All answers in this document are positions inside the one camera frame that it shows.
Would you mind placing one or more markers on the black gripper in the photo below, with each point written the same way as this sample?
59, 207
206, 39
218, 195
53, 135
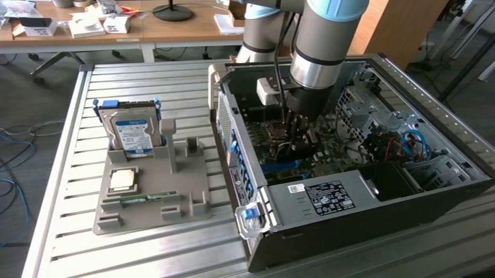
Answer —
307, 102

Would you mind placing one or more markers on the graphics card with metal bracket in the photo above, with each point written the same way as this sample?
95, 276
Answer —
294, 155

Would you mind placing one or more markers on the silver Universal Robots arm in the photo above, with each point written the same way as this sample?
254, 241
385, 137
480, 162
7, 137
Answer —
329, 29

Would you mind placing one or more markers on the metal CPU socket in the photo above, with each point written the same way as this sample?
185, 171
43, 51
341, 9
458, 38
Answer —
277, 128

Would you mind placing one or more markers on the green motherboard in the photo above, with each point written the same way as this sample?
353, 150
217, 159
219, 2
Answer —
337, 156

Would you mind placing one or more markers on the blue expansion slot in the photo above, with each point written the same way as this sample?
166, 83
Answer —
281, 167

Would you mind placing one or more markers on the grey card retention flap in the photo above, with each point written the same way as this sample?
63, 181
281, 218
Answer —
217, 84

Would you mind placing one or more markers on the white paper stack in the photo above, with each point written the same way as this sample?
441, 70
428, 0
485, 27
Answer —
229, 29

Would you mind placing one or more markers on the wooden cabinet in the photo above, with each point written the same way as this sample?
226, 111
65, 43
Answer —
398, 29

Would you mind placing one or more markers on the brown cardboard box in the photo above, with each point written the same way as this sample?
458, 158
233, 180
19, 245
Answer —
237, 13

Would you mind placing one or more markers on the grey power supply unit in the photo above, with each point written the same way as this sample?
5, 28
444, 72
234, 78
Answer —
294, 208

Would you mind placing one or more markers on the metal disk bay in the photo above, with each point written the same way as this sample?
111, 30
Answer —
437, 171

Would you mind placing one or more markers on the wooden desk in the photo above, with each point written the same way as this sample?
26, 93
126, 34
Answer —
174, 32

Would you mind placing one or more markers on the black round lamp base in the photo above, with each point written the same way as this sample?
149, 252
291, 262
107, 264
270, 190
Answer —
173, 14

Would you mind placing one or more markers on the hard disk with blue carrier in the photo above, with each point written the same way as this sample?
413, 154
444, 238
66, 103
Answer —
131, 136

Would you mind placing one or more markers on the black open PC case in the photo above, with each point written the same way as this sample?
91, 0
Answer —
349, 240

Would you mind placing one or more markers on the grey plastic parts rack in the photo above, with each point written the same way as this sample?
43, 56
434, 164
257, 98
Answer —
155, 208

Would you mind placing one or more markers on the green RAM stick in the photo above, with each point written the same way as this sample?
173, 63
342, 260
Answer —
139, 198

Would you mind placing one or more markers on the orange flat item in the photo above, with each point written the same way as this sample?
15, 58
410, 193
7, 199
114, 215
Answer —
134, 11

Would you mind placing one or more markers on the CPU chip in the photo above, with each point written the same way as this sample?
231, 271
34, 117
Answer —
122, 181

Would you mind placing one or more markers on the white labelled box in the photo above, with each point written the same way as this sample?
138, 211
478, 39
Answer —
117, 25

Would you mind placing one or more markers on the flat white box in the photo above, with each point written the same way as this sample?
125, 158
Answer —
87, 33

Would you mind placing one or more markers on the white tape roll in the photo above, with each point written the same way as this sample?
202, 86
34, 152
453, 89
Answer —
89, 23

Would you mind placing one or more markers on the beige tape roll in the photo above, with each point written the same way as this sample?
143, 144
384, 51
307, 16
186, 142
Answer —
82, 3

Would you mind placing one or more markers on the metal cup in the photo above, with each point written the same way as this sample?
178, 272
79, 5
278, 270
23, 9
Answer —
63, 3

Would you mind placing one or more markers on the white box with black lid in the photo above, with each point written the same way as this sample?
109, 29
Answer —
39, 27

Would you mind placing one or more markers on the clear plastic bag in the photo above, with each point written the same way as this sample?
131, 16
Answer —
19, 8

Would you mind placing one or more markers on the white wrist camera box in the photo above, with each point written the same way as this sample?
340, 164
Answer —
267, 92

